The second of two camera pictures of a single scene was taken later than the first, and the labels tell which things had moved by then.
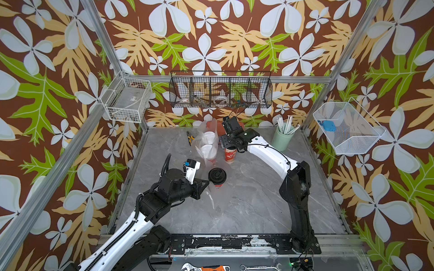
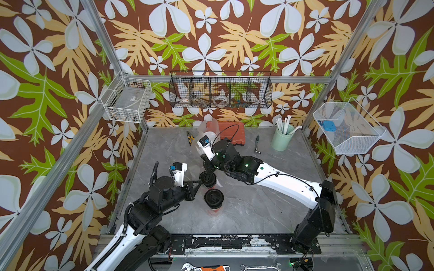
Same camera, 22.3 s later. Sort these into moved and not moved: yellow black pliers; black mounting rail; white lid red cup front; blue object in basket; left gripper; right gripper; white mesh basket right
Moved: right gripper
Not moved: blue object in basket; white mesh basket right; white lid red cup front; yellow black pliers; black mounting rail; left gripper
